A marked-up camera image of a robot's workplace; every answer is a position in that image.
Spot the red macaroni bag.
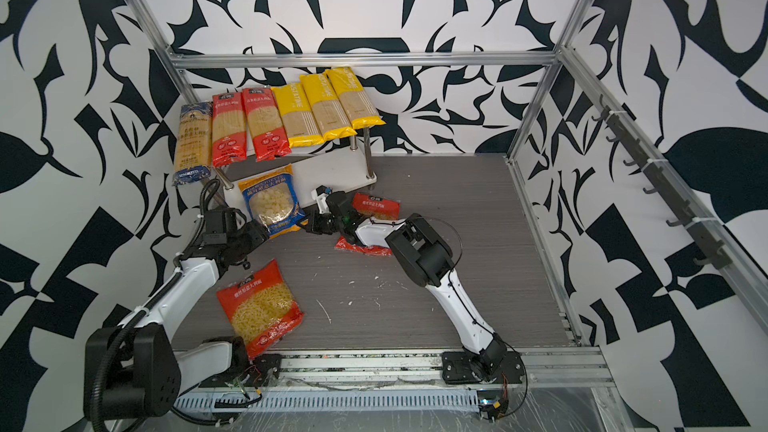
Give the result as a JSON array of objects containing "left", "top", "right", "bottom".
[
  {"left": 216, "top": 260, "right": 304, "bottom": 360},
  {"left": 335, "top": 192, "right": 400, "bottom": 257}
]

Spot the blue orecchiette pasta bag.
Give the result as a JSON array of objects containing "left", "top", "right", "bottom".
[{"left": 238, "top": 165, "right": 305, "bottom": 238}]

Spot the blue gold spaghetti pack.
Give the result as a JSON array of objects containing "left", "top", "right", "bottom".
[{"left": 173, "top": 102, "right": 213, "bottom": 186}]

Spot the yellow pastatime spaghetti pack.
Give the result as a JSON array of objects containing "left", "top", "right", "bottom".
[
  {"left": 324, "top": 67, "right": 385, "bottom": 130},
  {"left": 271, "top": 83, "right": 325, "bottom": 148},
  {"left": 300, "top": 74, "right": 356, "bottom": 141}
]

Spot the red spaghetti pack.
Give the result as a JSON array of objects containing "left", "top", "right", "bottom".
[
  {"left": 241, "top": 88, "right": 292, "bottom": 161},
  {"left": 212, "top": 92, "right": 247, "bottom": 168}
]

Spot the yellow Pastatime spaghetti pack front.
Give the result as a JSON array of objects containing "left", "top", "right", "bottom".
[{"left": 271, "top": 83, "right": 325, "bottom": 148}]

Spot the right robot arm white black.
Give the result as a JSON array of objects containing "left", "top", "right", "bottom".
[{"left": 304, "top": 186, "right": 507, "bottom": 384}]

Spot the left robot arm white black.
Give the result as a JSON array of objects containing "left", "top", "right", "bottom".
[{"left": 83, "top": 208, "right": 269, "bottom": 431}]

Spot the white two-tier shelf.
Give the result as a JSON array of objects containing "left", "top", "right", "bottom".
[{"left": 203, "top": 120, "right": 376, "bottom": 219}]

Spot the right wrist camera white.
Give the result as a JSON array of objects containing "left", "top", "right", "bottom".
[{"left": 313, "top": 186, "right": 333, "bottom": 214}]

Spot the black corrugated cable hose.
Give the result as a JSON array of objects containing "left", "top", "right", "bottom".
[{"left": 89, "top": 178, "right": 223, "bottom": 432}]

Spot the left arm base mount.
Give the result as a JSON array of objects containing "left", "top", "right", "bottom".
[{"left": 199, "top": 336, "right": 283, "bottom": 388}]

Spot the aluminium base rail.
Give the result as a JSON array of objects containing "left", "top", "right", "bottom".
[{"left": 101, "top": 345, "right": 619, "bottom": 394}]

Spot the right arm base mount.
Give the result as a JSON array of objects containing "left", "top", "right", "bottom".
[{"left": 440, "top": 350, "right": 526, "bottom": 385}]

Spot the white slotted cable duct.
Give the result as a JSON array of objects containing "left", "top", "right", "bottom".
[{"left": 175, "top": 389, "right": 480, "bottom": 413}]

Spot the black hook rail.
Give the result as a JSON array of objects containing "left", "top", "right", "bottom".
[{"left": 593, "top": 94, "right": 733, "bottom": 270}]

